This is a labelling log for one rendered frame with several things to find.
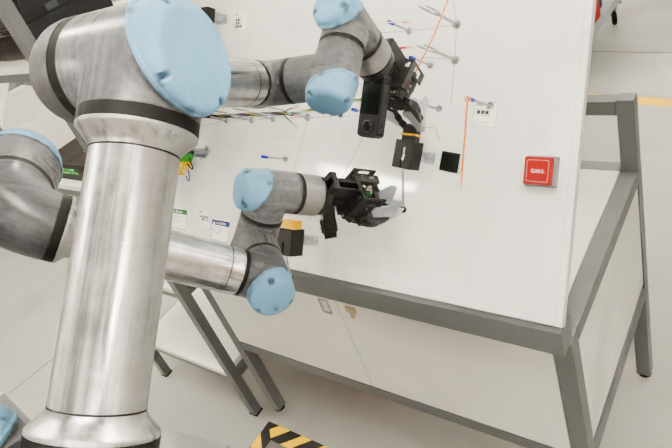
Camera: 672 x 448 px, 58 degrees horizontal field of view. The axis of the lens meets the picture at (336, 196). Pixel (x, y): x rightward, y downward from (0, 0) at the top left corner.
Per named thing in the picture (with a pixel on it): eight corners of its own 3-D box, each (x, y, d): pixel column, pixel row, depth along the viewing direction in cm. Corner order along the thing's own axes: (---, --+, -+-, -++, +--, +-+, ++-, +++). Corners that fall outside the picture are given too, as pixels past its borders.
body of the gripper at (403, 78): (427, 77, 113) (402, 37, 104) (410, 116, 111) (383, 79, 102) (393, 74, 118) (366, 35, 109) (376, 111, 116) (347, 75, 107)
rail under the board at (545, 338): (564, 357, 112) (560, 334, 108) (169, 260, 183) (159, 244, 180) (573, 336, 115) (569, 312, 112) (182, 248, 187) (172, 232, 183)
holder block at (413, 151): (401, 167, 124) (391, 166, 121) (406, 140, 123) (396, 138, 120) (419, 170, 121) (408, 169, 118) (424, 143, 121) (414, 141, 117)
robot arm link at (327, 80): (300, 122, 99) (314, 67, 103) (361, 116, 93) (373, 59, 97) (274, 95, 92) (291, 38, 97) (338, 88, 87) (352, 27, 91)
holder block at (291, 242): (301, 276, 146) (273, 280, 139) (305, 226, 146) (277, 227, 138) (316, 279, 144) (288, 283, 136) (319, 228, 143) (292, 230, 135)
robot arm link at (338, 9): (303, 28, 94) (314, -14, 97) (336, 70, 102) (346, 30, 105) (346, 19, 90) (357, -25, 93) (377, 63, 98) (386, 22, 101)
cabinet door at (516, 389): (570, 456, 137) (548, 340, 116) (371, 388, 170) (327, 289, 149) (573, 446, 138) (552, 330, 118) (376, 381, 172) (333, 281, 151)
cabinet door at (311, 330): (371, 386, 171) (327, 287, 150) (238, 341, 204) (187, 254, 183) (375, 381, 172) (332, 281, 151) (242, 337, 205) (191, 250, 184)
